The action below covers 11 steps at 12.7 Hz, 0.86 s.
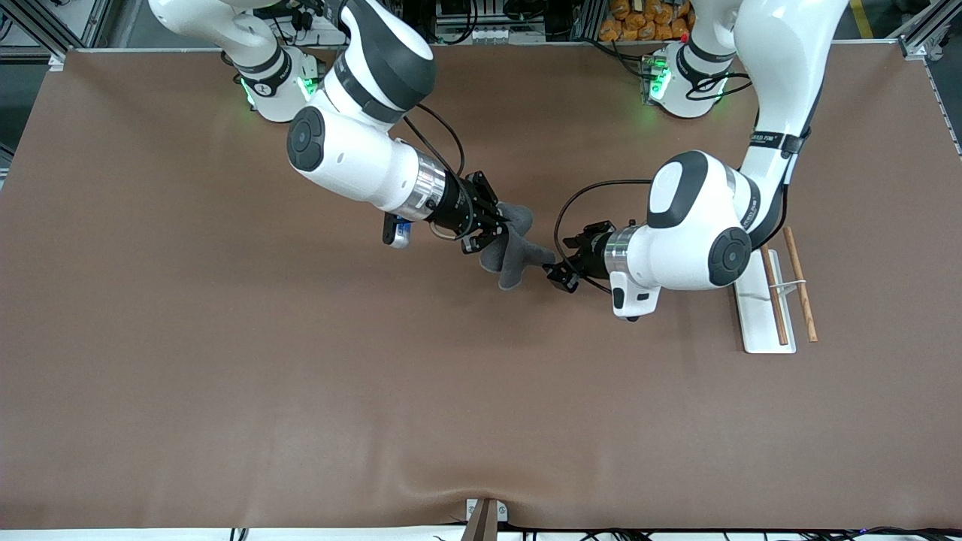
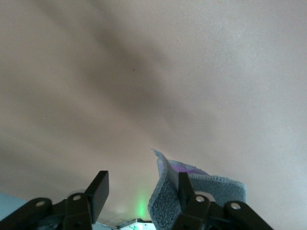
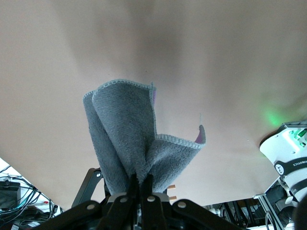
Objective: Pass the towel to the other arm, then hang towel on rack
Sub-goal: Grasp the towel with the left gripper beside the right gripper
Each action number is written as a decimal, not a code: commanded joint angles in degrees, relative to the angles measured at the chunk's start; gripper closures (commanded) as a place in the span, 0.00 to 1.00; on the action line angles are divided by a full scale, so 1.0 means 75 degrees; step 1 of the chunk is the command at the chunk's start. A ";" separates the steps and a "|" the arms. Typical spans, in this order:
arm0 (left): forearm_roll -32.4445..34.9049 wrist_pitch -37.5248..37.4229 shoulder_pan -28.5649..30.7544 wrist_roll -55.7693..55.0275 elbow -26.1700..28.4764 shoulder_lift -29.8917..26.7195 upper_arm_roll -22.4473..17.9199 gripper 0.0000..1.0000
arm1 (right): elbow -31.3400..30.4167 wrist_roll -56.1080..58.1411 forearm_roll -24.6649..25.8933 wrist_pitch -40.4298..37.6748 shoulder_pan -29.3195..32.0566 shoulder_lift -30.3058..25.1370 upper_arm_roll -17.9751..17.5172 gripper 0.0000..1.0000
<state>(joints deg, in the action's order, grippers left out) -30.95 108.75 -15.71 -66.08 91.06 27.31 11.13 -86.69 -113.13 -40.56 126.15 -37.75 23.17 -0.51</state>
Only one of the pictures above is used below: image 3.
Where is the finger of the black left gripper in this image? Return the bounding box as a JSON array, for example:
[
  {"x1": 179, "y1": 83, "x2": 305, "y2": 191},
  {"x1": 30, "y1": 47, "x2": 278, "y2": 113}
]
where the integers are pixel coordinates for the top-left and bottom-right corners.
[{"x1": 71, "y1": 167, "x2": 104, "y2": 209}]

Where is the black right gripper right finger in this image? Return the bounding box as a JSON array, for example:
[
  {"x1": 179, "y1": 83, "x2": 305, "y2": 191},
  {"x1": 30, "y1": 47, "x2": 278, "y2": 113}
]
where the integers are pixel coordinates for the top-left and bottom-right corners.
[{"x1": 141, "y1": 173, "x2": 250, "y2": 230}]

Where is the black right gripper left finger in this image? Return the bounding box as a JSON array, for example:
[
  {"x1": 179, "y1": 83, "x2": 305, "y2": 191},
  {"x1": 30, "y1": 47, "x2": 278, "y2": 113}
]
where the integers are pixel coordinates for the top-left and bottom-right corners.
[{"x1": 54, "y1": 173, "x2": 139, "y2": 230}]

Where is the grey microfibre towel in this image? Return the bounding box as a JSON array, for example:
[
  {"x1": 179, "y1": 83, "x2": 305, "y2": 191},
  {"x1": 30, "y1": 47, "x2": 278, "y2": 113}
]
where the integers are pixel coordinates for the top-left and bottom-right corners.
[{"x1": 83, "y1": 79, "x2": 207, "y2": 196}]

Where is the black equipment box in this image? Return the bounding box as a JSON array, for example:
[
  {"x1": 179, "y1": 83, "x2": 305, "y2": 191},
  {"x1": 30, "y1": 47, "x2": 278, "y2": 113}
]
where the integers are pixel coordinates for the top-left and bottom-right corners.
[{"x1": 0, "y1": 181, "x2": 21, "y2": 209}]

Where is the black cable bundle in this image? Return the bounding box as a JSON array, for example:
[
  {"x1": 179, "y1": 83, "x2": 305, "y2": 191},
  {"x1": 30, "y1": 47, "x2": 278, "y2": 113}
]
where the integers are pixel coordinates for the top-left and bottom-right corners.
[{"x1": 0, "y1": 165, "x2": 64, "y2": 230}]

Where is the aluminium frame profile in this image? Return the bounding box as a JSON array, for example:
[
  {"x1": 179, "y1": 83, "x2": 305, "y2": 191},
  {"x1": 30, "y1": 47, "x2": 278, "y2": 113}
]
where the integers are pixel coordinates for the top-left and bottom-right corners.
[{"x1": 252, "y1": 191, "x2": 284, "y2": 227}]

